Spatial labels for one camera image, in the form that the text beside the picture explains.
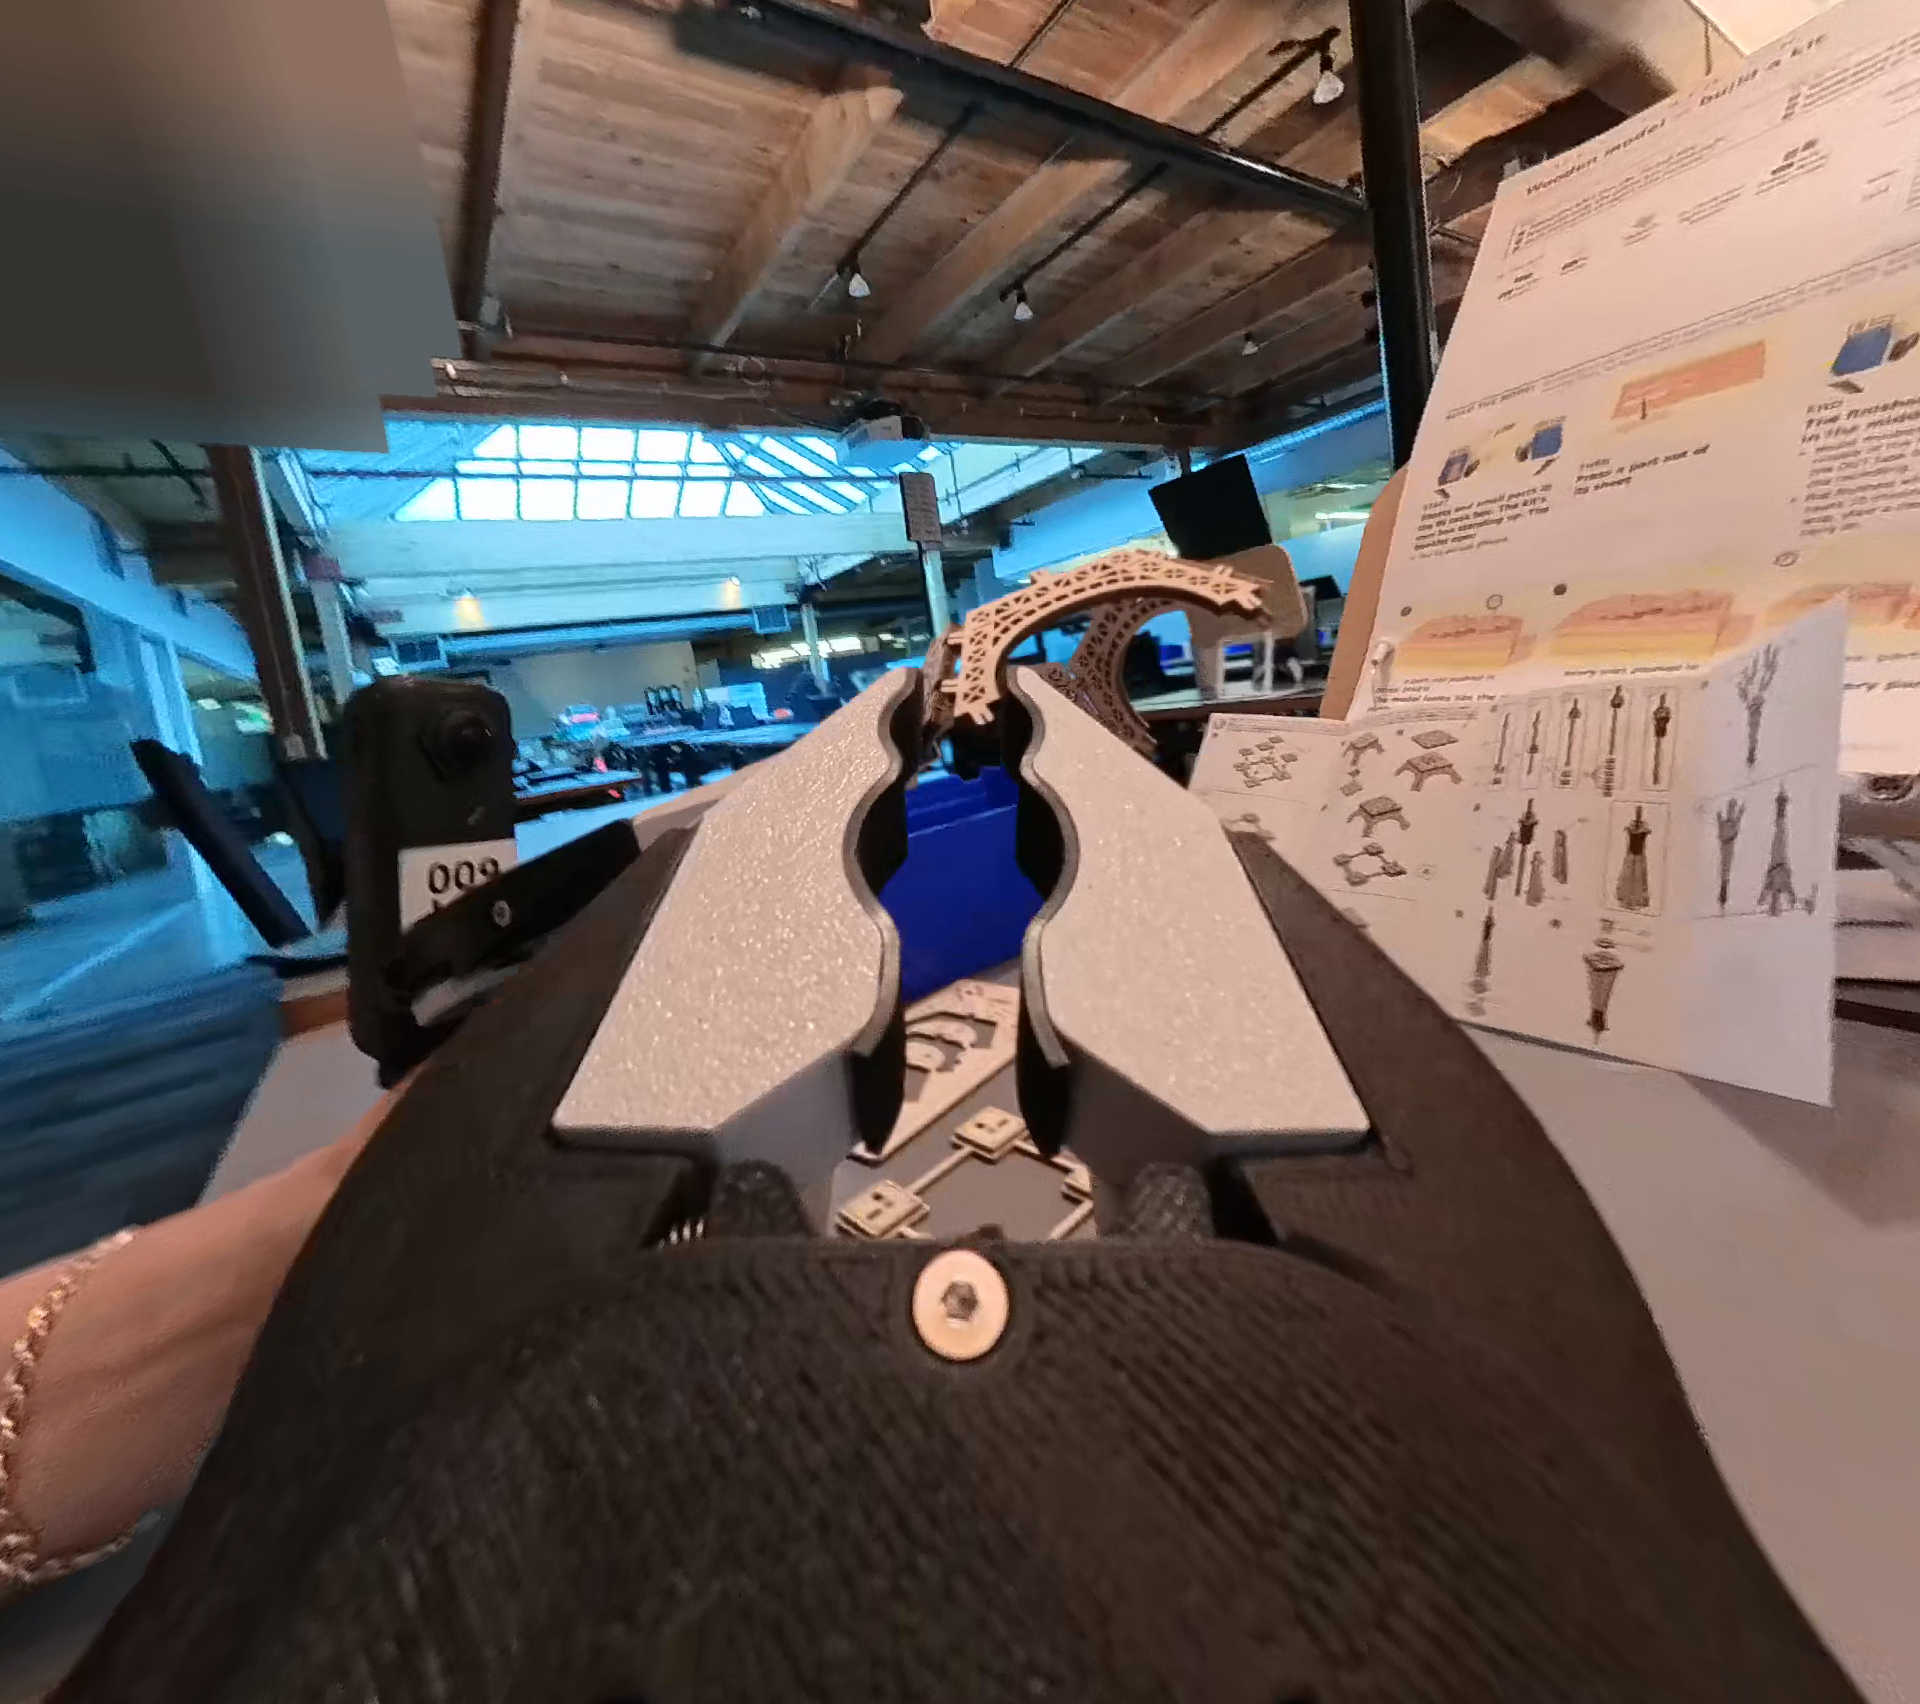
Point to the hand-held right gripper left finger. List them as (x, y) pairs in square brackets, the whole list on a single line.
[(720, 984)]

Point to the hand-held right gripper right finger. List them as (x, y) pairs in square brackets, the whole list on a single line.
[(1200, 984)]

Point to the wooden lattice tower model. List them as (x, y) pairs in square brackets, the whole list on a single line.
[(1003, 647)]

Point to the grey desk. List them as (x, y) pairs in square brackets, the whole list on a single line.
[(1725, 1285)]

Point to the black tablet on stand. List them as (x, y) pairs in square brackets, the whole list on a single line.
[(224, 842)]

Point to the wooden sheet with curved cutouts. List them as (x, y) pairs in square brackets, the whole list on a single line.
[(961, 1029)]

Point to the blue plastic bin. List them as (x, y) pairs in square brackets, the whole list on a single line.
[(961, 895)]

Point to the rounded tan board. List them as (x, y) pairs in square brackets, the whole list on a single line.
[(1283, 639)]

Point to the folded assembly leaflet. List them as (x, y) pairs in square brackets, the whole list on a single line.
[(1651, 865)]

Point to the black monitor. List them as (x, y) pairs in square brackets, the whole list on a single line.
[(1209, 505)]

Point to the black metal pole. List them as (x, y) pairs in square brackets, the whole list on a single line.
[(1389, 158)]

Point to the printed instruction poster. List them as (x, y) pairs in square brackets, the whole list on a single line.
[(1681, 278)]

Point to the thin wooden frame with tabs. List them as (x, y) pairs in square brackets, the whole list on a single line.
[(883, 1208)]

